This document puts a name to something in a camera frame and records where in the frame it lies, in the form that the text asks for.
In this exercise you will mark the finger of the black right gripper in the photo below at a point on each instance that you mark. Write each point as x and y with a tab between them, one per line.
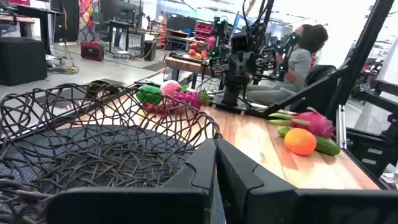
266	60
219	66

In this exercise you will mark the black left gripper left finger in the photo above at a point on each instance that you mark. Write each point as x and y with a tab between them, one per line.
174	205

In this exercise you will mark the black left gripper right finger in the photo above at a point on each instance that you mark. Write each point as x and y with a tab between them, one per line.
280	208

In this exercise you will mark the magenta grapes with green leaf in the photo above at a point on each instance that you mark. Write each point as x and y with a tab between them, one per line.
189	98

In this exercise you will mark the pink peach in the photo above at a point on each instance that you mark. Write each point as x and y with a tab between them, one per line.
170	87

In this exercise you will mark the orange fruit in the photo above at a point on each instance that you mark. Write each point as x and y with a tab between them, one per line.
300	141

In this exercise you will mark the green lime fruit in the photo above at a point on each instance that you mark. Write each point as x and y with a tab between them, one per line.
149	94

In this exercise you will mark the green cucumber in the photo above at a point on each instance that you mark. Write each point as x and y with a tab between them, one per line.
328	146

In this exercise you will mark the pink dragon fruit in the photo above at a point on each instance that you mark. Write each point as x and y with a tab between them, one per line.
314	124

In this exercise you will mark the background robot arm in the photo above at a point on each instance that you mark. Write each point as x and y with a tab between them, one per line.
287	49

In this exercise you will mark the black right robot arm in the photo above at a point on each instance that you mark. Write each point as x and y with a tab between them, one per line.
231	93

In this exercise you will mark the person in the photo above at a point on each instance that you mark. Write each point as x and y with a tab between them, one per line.
298	62

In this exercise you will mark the background wooden table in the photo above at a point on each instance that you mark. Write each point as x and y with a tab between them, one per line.
183	63

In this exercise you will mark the red storage bins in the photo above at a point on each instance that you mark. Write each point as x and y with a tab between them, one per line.
203	31

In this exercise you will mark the black office chair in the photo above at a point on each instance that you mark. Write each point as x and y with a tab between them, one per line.
320	84

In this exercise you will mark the black drawer unit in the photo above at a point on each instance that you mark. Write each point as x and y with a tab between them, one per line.
370	152

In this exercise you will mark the red tool bag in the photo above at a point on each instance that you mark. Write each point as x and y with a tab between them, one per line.
92	51

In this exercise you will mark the black cabinet box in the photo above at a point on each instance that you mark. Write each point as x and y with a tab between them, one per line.
21	60

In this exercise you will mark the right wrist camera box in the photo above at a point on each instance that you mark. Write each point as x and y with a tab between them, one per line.
240	43

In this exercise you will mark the black metal table frame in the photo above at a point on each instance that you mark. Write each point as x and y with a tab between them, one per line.
357	56

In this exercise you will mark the silver aluminium bracket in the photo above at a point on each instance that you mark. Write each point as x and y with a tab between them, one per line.
341	127

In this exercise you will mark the colourful wall hanging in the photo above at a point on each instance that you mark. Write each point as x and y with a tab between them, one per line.
87	18

